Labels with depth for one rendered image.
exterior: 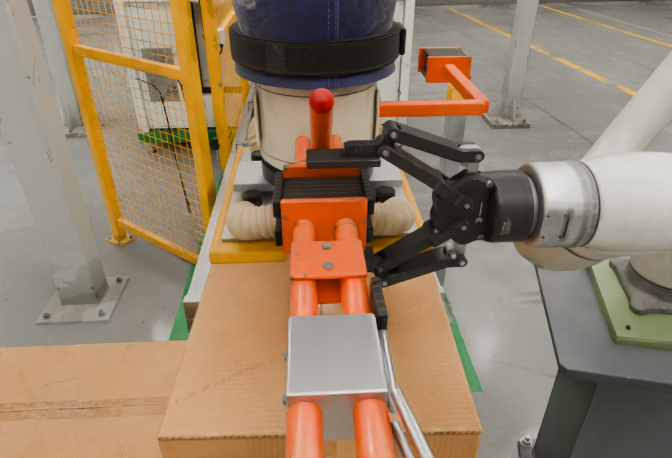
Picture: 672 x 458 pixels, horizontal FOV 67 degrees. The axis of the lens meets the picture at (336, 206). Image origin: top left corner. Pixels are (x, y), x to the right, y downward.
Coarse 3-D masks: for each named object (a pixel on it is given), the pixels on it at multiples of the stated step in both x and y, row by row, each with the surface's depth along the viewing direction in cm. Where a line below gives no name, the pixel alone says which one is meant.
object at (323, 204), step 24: (288, 168) 54; (336, 168) 54; (288, 192) 51; (312, 192) 51; (336, 192) 51; (360, 192) 51; (288, 216) 48; (312, 216) 48; (336, 216) 48; (360, 216) 48; (288, 240) 49
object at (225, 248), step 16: (240, 160) 88; (256, 160) 83; (240, 192) 77; (256, 192) 72; (272, 192) 77; (224, 208) 74; (224, 224) 70; (224, 240) 66; (240, 240) 66; (256, 240) 67; (272, 240) 67; (224, 256) 65; (240, 256) 65; (256, 256) 65; (272, 256) 65
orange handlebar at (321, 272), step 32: (448, 64) 97; (480, 96) 80; (352, 224) 48; (320, 256) 42; (352, 256) 42; (320, 288) 43; (352, 288) 39; (288, 416) 30; (320, 416) 30; (384, 416) 30; (288, 448) 28; (320, 448) 28; (384, 448) 28
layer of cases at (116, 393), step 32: (0, 352) 127; (32, 352) 127; (64, 352) 127; (96, 352) 127; (128, 352) 127; (160, 352) 127; (0, 384) 118; (32, 384) 118; (64, 384) 118; (96, 384) 118; (128, 384) 118; (160, 384) 118; (0, 416) 111; (32, 416) 111; (64, 416) 111; (96, 416) 111; (128, 416) 111; (160, 416) 111; (0, 448) 104; (32, 448) 104; (64, 448) 104; (96, 448) 104; (128, 448) 104
